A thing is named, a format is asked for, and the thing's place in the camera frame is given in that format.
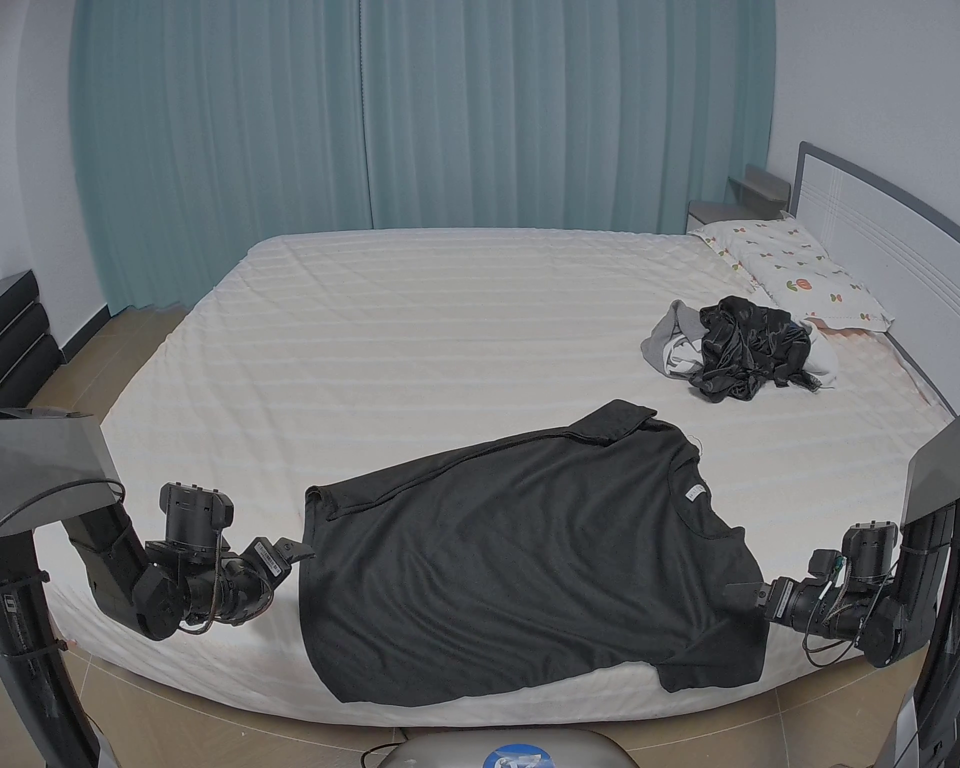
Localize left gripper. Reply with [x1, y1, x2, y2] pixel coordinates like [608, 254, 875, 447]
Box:
[243, 535, 318, 586]

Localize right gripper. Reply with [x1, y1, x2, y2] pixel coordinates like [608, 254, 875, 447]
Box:
[723, 575, 819, 628]

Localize black T-shirt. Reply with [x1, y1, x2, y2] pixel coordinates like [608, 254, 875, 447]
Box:
[297, 399, 770, 706]

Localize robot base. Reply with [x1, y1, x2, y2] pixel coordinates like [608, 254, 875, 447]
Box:
[373, 730, 640, 768]

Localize bed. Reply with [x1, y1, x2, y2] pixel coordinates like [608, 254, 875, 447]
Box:
[33, 141, 960, 730]

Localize pile of clothes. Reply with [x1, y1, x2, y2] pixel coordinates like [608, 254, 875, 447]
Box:
[639, 295, 841, 403]

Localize white printed pillow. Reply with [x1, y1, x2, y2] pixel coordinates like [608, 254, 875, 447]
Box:
[688, 219, 895, 333]

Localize black chest of drawers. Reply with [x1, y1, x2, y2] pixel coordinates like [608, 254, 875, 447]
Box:
[0, 270, 63, 410]

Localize grey bedside table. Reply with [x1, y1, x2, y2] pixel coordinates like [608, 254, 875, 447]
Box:
[685, 165, 796, 235]

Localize blue-green curtain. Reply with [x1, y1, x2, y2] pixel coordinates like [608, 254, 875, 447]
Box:
[69, 0, 370, 315]
[360, 0, 779, 235]

